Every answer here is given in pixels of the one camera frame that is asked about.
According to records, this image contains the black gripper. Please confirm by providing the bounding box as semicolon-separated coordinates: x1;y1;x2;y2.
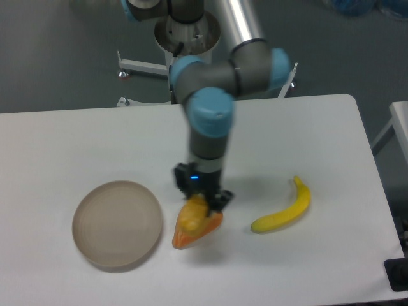
173;162;233;212

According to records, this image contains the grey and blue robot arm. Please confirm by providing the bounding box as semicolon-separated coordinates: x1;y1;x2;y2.
122;1;291;213

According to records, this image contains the orange triangular bread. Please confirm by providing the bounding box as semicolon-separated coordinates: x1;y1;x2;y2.
172;212;224;249

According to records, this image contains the black device at table edge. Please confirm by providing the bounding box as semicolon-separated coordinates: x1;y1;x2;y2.
384;258;407;292

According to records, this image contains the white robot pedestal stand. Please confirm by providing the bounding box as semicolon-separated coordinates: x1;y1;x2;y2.
118;12;297;101

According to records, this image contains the white side table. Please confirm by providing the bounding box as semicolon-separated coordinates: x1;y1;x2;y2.
371;101;408;256

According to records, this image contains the blue plastic bag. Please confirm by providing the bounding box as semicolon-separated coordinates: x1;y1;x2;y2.
322;0;407;22

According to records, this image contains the yellow bell pepper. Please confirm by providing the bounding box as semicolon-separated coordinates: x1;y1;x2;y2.
178;194;210;235

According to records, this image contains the yellow banana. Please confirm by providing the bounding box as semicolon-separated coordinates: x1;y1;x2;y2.
251;176;312;234

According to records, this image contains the beige round plate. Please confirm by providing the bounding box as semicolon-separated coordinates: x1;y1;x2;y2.
71;180;163;273

